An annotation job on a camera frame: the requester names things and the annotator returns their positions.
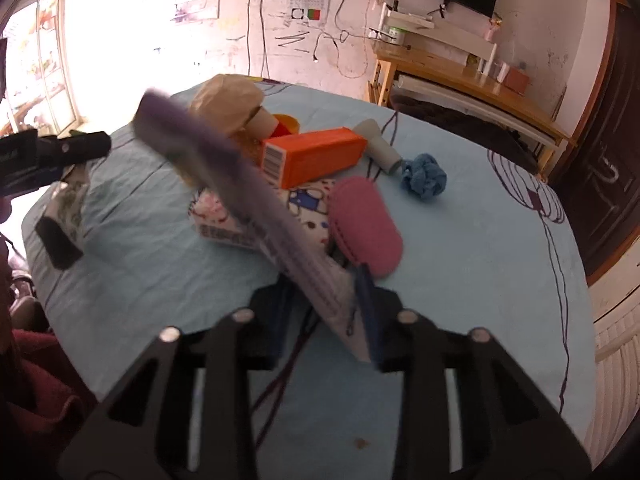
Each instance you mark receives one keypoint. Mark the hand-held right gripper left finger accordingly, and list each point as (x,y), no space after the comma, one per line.
(275,322)

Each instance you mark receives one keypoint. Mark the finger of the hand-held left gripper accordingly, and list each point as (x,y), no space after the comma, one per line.
(75,148)

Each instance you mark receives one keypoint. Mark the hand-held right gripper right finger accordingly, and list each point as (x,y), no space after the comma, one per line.
(369,312)

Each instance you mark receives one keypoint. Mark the clear packet with black end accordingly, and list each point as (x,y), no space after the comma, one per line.
(70,205)

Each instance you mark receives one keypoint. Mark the pink oval case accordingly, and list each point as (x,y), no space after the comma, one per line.
(365,225)

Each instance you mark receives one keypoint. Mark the purple white packet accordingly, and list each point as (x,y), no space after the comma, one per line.
(225,160)

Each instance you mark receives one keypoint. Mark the yellow plastic cup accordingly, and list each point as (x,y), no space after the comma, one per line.
(286,122)

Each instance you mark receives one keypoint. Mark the window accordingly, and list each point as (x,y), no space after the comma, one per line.
(45,60)

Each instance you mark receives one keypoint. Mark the light blue printed tablecloth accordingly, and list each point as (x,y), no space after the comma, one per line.
(475,270)

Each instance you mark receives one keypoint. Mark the cartoon printed tissue pack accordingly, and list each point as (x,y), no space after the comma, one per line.
(310,210)

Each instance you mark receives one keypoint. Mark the blue knitted scrubber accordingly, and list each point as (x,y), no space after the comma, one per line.
(425,175)

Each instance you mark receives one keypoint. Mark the beige paper bag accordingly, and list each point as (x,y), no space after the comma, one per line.
(225,100)

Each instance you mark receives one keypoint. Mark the grey plastic tube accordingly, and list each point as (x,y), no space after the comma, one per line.
(382,152)

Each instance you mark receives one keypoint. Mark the orange cardboard box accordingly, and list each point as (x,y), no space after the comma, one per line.
(320,155)

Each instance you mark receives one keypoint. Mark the person's dark red clothing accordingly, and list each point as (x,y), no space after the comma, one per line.
(30,385)

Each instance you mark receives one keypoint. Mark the wooden desk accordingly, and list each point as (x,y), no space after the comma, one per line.
(450,72)

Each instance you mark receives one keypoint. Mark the white louvered door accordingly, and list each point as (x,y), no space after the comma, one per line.
(615,385)

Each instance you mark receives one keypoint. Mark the pink brown box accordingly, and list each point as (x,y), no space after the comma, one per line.
(517,80)

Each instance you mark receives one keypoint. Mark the dark brown door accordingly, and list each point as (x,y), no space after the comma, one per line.
(600,160)

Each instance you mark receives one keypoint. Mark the green lid jar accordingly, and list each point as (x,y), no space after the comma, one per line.
(397,35)

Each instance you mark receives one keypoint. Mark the white desk shelf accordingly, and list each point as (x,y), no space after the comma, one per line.
(450,40)

